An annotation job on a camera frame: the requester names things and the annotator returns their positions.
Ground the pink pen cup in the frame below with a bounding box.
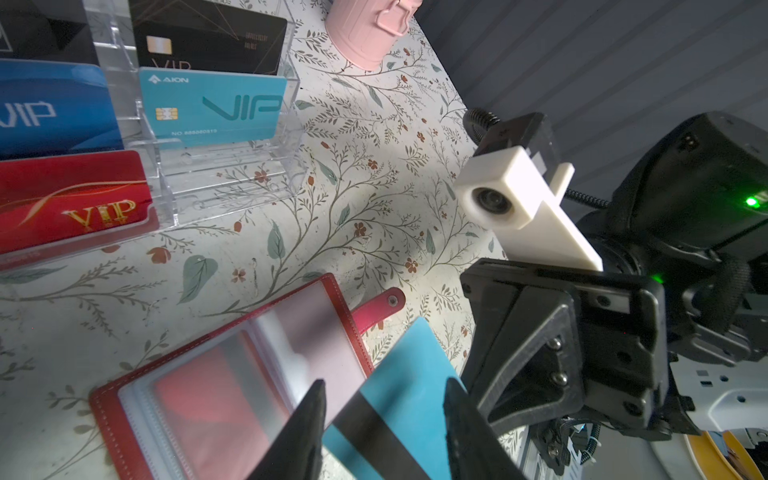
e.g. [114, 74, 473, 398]
[325, 0, 423, 71]

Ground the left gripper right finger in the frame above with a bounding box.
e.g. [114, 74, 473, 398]
[443, 378, 525, 480]

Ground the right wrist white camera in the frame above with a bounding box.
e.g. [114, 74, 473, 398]
[453, 146, 603, 272]

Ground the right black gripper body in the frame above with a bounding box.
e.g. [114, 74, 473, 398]
[460, 259, 698, 441]

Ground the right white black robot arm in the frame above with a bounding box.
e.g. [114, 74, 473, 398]
[453, 109, 767, 442]

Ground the red card holder wallet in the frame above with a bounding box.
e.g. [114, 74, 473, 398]
[89, 274, 406, 479]

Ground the clear plastic organizer box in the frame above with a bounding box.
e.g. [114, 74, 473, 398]
[1, 1, 308, 271]

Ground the black VIP card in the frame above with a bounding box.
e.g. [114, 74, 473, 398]
[128, 0, 288, 75]

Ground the red VIP card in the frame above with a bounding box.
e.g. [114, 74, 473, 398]
[1, 150, 156, 254]

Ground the dark blue VIP card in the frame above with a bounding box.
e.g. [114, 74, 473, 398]
[1, 60, 123, 160]

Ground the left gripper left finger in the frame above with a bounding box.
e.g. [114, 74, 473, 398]
[247, 380, 327, 480]

